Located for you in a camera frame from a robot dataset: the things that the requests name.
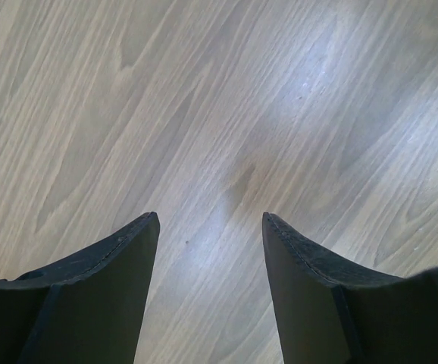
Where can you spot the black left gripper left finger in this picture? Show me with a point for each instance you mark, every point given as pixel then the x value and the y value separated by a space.
pixel 85 308

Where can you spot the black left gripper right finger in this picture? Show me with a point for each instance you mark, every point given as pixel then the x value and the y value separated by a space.
pixel 329 309

